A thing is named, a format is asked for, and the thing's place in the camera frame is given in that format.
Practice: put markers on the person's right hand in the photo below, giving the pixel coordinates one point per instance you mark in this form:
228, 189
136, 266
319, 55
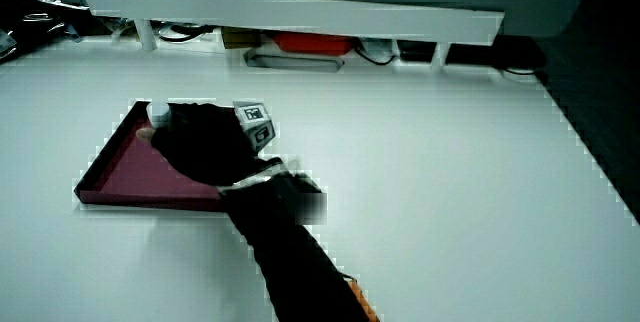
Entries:
205, 147

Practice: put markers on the person's right forearm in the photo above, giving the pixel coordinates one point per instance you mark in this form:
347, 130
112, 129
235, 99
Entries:
295, 252

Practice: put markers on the maroon tray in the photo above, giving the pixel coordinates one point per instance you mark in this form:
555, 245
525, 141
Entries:
132, 174

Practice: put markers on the olive box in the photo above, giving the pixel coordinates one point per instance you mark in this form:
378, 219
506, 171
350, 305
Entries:
240, 38

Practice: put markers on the grey flat tray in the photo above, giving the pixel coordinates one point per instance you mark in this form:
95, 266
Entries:
292, 62

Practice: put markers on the red box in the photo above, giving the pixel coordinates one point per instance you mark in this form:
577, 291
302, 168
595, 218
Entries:
312, 43

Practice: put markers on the white raised shelf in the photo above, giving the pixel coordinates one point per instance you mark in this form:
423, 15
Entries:
280, 12

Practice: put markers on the black clutter pile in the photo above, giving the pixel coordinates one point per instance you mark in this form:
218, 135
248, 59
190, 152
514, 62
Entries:
30, 27

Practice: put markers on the black box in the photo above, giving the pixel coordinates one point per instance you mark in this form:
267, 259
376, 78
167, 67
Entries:
415, 50

